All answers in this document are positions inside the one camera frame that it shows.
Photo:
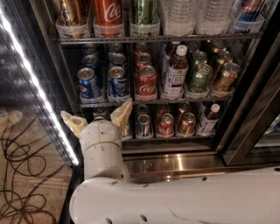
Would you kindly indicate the middle wire shelf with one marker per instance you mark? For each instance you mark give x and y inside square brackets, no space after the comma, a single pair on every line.
[120,101]

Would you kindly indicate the middle red Coca-Cola can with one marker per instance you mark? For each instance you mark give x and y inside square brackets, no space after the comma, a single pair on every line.
[143,59]

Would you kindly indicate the front brown tea bottle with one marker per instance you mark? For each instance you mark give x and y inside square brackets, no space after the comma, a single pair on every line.
[176,73]

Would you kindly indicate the top shelf left water bottle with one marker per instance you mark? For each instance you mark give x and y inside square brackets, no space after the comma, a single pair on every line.
[178,17]

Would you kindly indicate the top shelf gold can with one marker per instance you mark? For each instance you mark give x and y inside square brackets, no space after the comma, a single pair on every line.
[72,14]

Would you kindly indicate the green soda can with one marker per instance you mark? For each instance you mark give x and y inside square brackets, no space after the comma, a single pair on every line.
[196,58]
[200,77]

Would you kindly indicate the gold soda can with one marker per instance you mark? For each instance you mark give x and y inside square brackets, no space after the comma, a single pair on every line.
[226,77]
[221,58]

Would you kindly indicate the front red Coca-Cola can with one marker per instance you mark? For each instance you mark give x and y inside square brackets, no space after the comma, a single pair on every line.
[146,80]

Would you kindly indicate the front gold soda can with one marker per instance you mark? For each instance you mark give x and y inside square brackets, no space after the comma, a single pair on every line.
[226,77]

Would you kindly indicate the red coca-cola can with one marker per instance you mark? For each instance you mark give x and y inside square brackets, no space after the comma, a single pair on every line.
[143,59]
[146,80]

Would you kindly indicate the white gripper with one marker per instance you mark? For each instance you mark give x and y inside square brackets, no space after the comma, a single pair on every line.
[100,131]

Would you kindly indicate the front green soda can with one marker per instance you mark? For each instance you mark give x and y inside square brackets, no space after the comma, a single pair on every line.
[200,77]

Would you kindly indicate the top shelf Coca-Cola can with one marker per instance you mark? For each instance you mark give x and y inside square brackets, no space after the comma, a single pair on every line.
[108,16]

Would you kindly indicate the top shelf green can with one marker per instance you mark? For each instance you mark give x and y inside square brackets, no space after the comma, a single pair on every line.
[144,16]

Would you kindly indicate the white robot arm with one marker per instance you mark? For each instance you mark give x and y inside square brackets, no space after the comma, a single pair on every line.
[107,194]

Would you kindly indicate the bottom blue Pepsi can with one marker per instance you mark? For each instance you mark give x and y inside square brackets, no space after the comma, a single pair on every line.
[143,125]

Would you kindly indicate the top shelf blue can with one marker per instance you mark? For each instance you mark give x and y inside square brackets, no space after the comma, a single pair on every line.
[245,11]

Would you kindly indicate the middle green soda can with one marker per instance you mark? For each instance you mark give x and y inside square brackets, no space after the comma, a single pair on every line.
[196,58]

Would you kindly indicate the top shelf right water bottle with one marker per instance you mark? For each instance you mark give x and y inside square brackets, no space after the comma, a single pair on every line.
[212,16]

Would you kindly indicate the bottom red cola can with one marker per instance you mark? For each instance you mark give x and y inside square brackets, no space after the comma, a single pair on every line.
[165,125]

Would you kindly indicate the wire shelf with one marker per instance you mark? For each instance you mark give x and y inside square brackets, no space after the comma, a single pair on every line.
[120,101]
[156,39]

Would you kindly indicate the bottom tea bottle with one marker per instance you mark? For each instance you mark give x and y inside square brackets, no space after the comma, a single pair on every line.
[208,120]

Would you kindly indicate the glass fridge door with light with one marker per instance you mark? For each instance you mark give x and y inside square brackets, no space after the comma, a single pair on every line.
[40,158]

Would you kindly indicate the bottom gold can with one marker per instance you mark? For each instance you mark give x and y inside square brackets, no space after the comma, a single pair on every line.
[187,124]

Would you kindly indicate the middle gold soda can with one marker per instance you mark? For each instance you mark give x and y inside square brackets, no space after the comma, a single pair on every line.
[221,58]

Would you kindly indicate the shelf water bottle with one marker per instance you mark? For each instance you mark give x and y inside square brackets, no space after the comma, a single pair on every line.
[178,17]
[212,16]

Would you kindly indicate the upper wire shelf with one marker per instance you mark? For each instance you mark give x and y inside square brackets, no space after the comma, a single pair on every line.
[156,39]

